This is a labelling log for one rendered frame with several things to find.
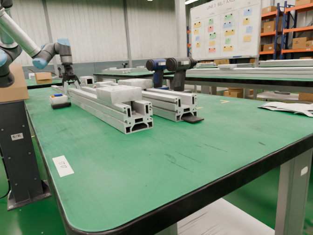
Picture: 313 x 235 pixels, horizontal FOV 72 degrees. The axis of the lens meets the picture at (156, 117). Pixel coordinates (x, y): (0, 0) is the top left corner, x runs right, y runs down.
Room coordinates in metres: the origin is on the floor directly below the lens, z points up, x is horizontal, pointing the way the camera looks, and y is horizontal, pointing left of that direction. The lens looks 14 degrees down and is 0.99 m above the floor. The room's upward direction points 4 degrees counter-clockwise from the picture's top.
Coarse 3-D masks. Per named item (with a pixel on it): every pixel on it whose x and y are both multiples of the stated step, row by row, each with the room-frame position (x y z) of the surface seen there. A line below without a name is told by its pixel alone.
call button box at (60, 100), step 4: (56, 96) 1.14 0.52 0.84; (60, 96) 1.15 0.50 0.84; (64, 96) 1.14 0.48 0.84; (52, 100) 1.11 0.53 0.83; (56, 100) 1.12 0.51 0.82; (60, 100) 1.13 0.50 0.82; (64, 100) 1.14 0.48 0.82; (52, 104) 1.11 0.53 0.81; (56, 104) 1.12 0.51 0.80; (60, 104) 1.13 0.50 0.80; (64, 104) 1.14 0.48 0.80; (68, 104) 1.15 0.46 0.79; (56, 108) 1.12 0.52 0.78; (60, 108) 1.13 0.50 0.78
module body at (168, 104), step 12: (144, 96) 0.92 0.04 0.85; (156, 96) 0.82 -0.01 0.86; (168, 96) 0.76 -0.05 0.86; (180, 96) 0.81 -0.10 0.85; (192, 96) 0.76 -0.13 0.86; (156, 108) 0.82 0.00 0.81; (168, 108) 0.75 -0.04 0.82; (180, 108) 0.73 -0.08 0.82; (192, 108) 0.76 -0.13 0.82; (180, 120) 0.73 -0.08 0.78
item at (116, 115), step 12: (72, 96) 1.24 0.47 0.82; (84, 96) 1.00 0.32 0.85; (84, 108) 1.03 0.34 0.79; (96, 108) 0.85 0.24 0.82; (108, 108) 0.73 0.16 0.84; (120, 108) 0.63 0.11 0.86; (132, 108) 0.73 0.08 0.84; (144, 108) 0.66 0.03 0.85; (108, 120) 0.74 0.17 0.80; (120, 120) 0.67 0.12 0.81; (132, 120) 0.64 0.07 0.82; (144, 120) 0.66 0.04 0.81; (132, 132) 0.63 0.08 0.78
